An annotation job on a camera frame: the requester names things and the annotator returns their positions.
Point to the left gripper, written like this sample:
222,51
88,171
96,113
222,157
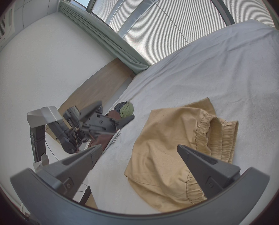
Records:
102,123

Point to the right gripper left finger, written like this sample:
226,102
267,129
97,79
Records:
66,172

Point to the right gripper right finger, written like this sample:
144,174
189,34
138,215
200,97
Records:
209,172

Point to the tan shorts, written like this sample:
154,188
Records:
165,149

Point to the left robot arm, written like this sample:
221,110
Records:
45,115

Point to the bed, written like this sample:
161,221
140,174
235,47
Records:
177,78

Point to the black garment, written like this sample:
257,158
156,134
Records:
118,106

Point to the green garment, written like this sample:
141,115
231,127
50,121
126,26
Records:
126,109

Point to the white garment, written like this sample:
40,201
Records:
115,138

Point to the brown garment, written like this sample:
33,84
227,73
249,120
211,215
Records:
104,139

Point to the grey-green curtain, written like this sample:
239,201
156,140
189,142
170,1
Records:
106,40

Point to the window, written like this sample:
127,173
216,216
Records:
177,20

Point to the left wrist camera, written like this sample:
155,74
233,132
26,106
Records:
70,113

